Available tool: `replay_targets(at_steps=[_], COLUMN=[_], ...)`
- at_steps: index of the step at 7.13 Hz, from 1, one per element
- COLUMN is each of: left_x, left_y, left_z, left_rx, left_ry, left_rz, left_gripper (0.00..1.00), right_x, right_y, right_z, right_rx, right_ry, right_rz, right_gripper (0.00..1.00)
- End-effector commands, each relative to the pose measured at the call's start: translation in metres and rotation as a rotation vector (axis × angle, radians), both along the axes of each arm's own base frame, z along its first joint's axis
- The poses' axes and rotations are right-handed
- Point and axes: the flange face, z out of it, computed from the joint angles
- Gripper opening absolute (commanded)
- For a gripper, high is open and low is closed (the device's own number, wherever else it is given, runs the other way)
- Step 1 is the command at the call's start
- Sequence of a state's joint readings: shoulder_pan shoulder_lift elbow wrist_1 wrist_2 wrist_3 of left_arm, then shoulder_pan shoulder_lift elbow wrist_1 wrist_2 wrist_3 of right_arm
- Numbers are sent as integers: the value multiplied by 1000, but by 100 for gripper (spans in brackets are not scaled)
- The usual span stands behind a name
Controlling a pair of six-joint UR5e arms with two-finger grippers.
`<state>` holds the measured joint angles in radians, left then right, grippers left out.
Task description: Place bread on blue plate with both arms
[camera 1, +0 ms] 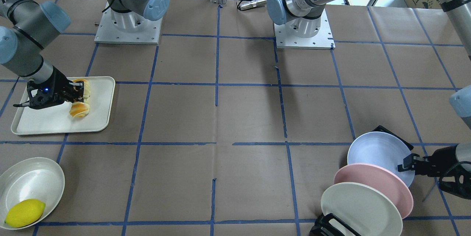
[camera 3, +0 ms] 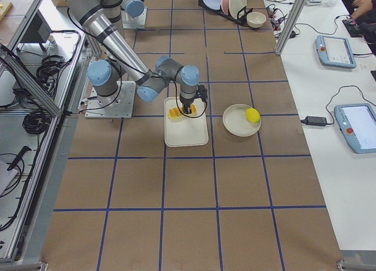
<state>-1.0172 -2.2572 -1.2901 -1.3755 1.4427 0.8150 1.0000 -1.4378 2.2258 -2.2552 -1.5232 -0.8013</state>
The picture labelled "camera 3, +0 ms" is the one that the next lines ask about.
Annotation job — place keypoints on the black dish rack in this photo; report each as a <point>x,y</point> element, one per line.
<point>241,21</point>

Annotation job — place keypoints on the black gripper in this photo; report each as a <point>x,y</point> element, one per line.
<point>186,103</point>

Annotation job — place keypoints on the aluminium frame post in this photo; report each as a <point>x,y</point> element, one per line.
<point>288,27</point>

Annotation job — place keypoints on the yellow lemon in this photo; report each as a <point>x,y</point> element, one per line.
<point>252,115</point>

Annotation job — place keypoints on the black power adapter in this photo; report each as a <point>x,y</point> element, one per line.
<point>314,121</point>

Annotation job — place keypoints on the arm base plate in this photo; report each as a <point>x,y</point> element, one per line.
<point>118,105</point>
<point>134,23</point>

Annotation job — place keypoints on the person's hand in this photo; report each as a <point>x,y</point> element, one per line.
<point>362,4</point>

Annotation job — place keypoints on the white rectangular tray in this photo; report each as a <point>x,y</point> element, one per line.
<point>183,131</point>

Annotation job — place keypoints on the pink plate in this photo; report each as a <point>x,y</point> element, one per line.
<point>225,0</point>

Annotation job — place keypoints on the cream plate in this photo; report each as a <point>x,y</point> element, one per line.
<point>237,8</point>

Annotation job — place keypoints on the lower blue teach pendant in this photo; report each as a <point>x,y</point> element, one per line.
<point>357,124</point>

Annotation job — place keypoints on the blue teach pendant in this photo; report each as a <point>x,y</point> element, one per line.
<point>335,52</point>
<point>357,124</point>

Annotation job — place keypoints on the small cream bowl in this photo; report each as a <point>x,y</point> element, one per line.
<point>255,19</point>

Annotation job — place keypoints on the white oval bowl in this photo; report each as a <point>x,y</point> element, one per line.
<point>236,123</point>

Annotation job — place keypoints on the upper blue teach pendant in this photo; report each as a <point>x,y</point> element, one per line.
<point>335,52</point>

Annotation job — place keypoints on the sliced orange bread loaf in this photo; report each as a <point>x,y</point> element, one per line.
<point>176,113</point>

